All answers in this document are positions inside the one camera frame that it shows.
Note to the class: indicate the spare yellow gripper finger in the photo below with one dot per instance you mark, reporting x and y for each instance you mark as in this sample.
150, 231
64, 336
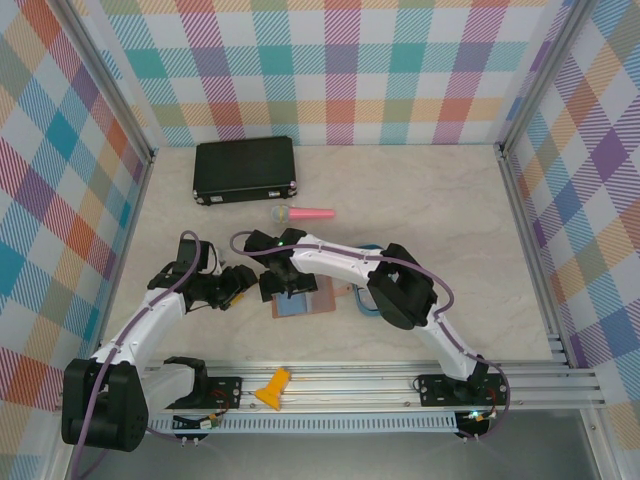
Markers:
274, 387

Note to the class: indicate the aluminium rail frame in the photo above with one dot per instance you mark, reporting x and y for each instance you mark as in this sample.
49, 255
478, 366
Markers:
350, 385

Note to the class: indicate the aluminium side rail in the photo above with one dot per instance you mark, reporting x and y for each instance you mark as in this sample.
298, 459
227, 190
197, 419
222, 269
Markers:
522, 225
136, 210

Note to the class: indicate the blue card tray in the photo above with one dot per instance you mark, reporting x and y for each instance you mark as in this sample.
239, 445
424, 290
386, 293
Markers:
361, 302

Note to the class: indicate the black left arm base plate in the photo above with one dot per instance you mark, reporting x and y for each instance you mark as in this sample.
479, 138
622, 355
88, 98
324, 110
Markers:
225, 392

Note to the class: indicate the pink toy microphone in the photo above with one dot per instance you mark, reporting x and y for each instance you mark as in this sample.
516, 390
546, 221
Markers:
305, 214

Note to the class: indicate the aluminium corner post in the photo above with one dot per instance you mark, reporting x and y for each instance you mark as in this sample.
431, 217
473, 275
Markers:
107, 75
542, 75

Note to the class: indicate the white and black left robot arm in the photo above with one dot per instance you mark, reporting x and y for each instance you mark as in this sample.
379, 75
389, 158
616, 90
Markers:
135, 335

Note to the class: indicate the black hard case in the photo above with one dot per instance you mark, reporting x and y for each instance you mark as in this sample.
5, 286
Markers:
240, 167

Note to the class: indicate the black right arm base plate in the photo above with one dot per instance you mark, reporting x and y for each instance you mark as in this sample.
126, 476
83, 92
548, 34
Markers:
432, 390

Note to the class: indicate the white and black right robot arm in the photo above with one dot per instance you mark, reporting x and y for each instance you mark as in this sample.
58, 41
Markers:
340, 265

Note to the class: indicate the pink leather card holder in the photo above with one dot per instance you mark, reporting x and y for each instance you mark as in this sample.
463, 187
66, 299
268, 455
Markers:
320, 300

